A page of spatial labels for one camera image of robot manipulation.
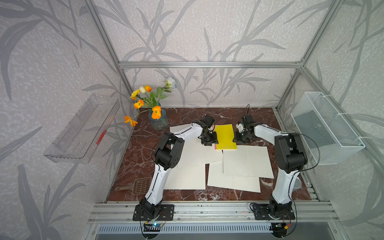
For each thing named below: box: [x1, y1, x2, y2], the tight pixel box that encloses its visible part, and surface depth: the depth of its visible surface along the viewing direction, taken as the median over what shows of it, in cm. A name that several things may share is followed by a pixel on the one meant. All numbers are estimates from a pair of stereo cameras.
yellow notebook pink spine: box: [214, 124, 238, 150], surface depth 101 cm
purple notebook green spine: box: [222, 145, 275, 179], surface depth 91 cm
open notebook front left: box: [163, 164, 206, 190], surface depth 86 cm
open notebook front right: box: [207, 163, 261, 193], surface depth 86 cm
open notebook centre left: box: [177, 130, 223, 169], surface depth 94 cm
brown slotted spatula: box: [115, 177, 152, 195], surface depth 84 cm
